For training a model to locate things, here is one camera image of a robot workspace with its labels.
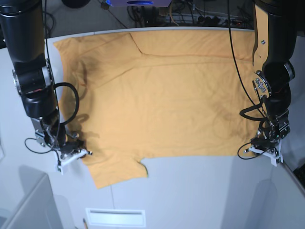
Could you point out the blue device with oval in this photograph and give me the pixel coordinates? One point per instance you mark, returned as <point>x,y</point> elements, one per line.
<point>125,3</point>

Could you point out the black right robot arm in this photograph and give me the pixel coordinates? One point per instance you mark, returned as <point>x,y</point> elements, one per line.
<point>24,32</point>

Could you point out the pencil on table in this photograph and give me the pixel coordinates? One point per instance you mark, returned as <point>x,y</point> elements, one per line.
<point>85,224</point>

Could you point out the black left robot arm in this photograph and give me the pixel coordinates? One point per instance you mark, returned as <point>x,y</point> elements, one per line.
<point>275,38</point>

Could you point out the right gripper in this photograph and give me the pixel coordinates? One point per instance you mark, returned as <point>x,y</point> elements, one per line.
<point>49,131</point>

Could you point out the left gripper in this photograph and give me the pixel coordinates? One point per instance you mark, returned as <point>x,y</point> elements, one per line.
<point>270,132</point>

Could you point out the orange yellow T-shirt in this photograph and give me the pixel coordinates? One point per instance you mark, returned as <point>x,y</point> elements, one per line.
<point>147,94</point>

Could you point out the white power strip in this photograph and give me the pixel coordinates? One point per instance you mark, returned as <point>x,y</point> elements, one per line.
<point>183,19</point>

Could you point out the grey partition panel left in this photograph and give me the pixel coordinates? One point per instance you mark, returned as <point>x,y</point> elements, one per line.
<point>37,209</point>

